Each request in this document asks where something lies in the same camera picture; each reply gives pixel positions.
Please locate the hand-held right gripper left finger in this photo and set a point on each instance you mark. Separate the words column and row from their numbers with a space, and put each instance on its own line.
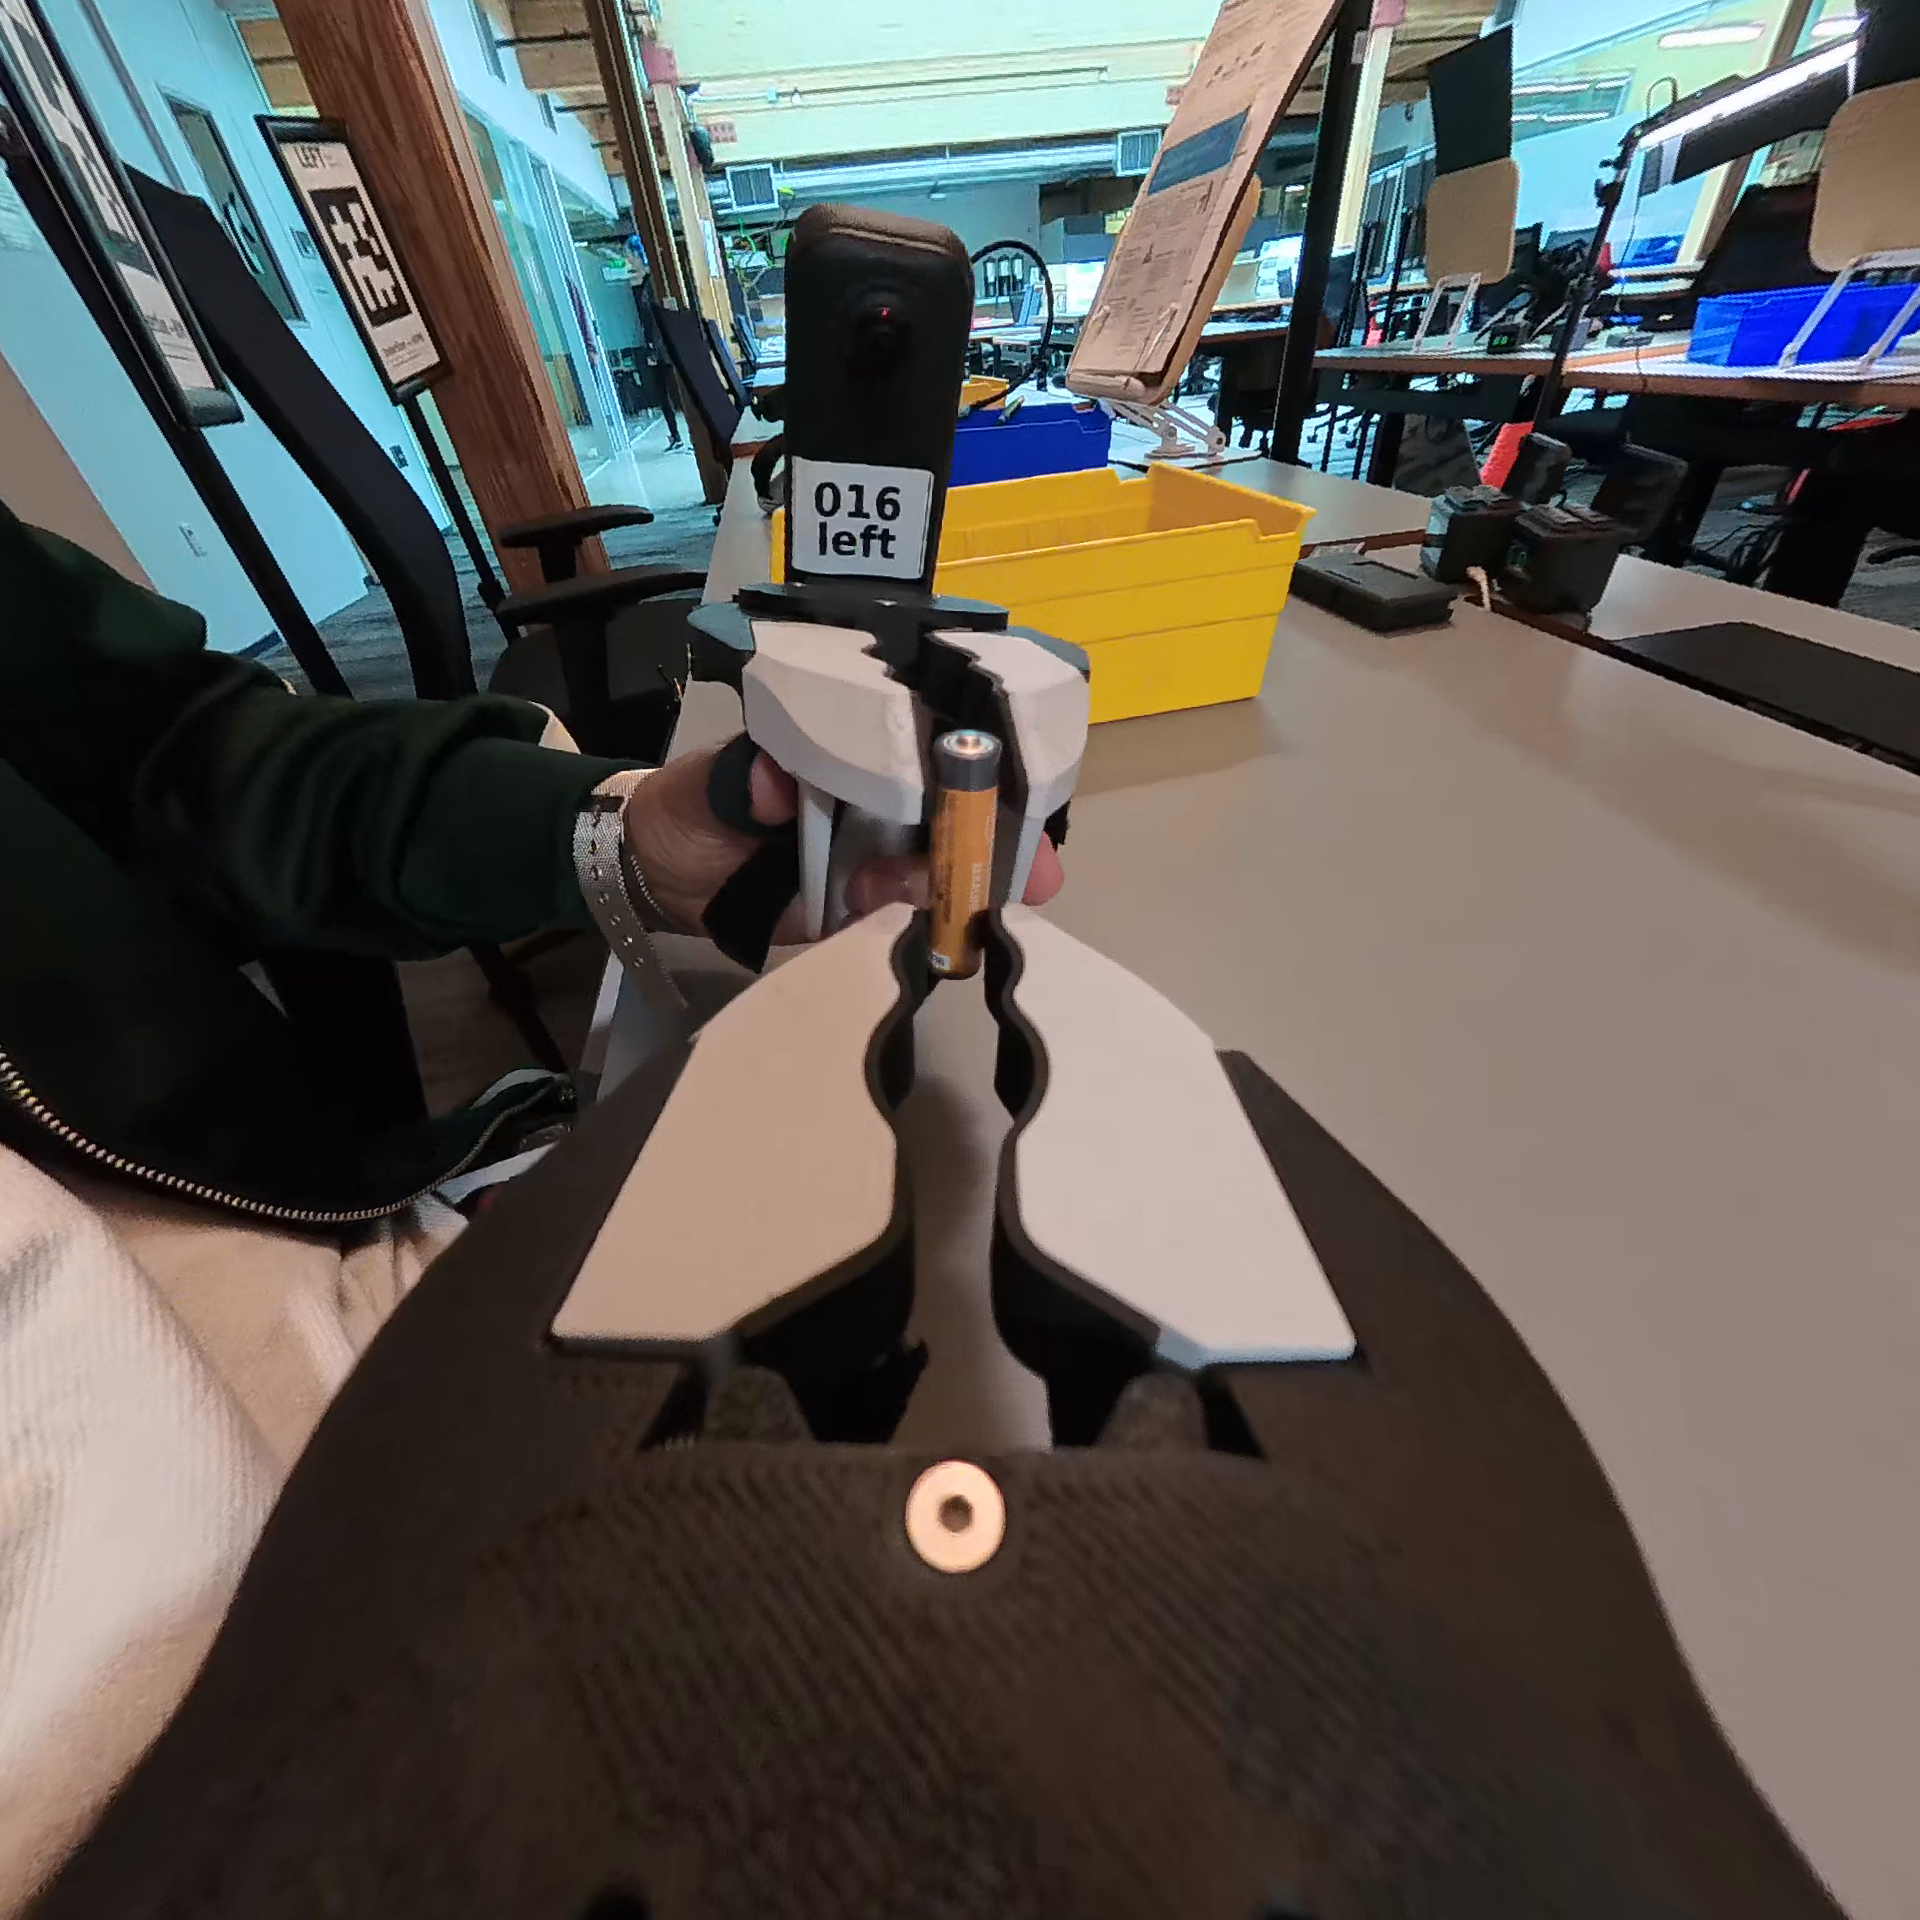
column 751, row 1171

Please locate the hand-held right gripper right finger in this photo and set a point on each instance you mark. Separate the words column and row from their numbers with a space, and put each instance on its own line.
column 1172, row 1184

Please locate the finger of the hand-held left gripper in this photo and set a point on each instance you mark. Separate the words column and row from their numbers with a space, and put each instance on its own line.
column 1036, row 721
column 826, row 714

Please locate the orange and black battery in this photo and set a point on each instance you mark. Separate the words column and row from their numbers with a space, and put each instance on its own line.
column 960, row 856

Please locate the yellow plastic bin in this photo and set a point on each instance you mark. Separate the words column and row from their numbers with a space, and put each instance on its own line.
column 1156, row 599

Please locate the person's left forearm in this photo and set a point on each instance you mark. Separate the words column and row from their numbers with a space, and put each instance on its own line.
column 406, row 810

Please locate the grey desk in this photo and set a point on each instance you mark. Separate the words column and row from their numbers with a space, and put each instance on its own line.
column 1501, row 1050

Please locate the black desk mat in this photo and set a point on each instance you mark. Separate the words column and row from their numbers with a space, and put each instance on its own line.
column 1785, row 682

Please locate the person's left hand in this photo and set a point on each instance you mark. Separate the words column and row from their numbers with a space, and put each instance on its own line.
column 676, row 839

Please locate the blue plastic bin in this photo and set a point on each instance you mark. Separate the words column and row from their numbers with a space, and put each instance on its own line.
column 1036, row 442
column 1785, row 322

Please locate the silver mesh wristwatch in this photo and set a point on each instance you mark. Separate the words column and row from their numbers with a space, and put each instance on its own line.
column 608, row 878

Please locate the document stand with board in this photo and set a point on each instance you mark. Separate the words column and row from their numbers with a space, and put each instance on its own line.
column 1869, row 182
column 1470, row 225
column 1184, row 210

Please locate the flat black device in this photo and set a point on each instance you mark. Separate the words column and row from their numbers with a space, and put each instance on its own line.
column 1373, row 588

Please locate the black battery charger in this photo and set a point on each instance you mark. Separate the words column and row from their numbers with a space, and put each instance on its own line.
column 1568, row 556
column 1637, row 495
column 1468, row 532

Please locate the framed marker sign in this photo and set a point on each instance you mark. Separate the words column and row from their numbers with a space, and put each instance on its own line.
column 359, row 255
column 89, row 225

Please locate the black office chair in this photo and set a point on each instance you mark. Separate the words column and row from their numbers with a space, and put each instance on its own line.
column 329, row 495

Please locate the beige trousers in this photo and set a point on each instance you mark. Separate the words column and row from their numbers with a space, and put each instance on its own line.
column 149, row 1424

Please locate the green jacket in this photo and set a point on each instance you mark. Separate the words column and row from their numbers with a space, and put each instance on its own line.
column 120, row 900

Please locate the wooden post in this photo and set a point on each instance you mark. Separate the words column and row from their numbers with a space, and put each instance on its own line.
column 450, row 299

